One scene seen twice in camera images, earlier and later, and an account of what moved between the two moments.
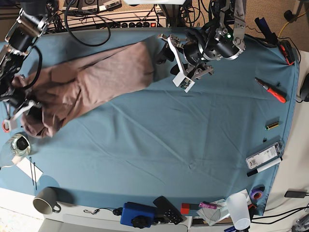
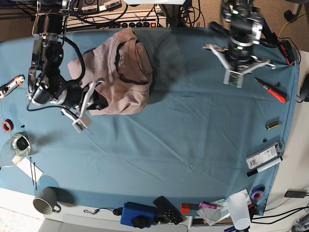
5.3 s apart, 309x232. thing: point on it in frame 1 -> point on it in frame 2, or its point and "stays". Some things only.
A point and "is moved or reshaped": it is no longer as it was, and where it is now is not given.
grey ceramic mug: x=45 y=201 stays
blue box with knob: x=137 y=215 stays
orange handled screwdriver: x=282 y=97 stays
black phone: x=295 y=194 stays
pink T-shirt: x=67 y=88 is moved or reshaped
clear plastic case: x=265 y=156 stays
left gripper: x=18 y=96 -> x=74 y=94
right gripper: x=192 y=57 -> x=237 y=56
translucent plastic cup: x=237 y=204 stays
